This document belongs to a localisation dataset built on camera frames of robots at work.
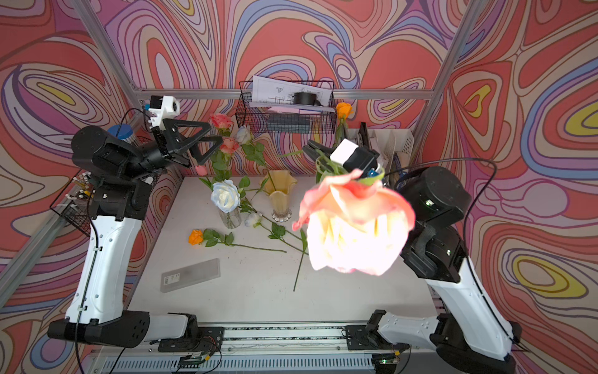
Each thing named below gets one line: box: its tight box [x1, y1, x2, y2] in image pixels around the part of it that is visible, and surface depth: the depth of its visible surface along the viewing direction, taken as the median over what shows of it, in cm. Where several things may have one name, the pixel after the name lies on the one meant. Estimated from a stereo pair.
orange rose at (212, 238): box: [188, 228, 288, 254], surface depth 98 cm
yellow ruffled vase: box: [263, 169, 298, 223], surface depth 94 cm
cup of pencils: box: [72, 171, 97, 199], surface depth 62 cm
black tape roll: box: [293, 91, 317, 106], surface depth 84 cm
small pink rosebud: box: [195, 165, 214, 191], surface depth 82 cm
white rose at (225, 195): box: [210, 179, 241, 213], surface depth 61 cm
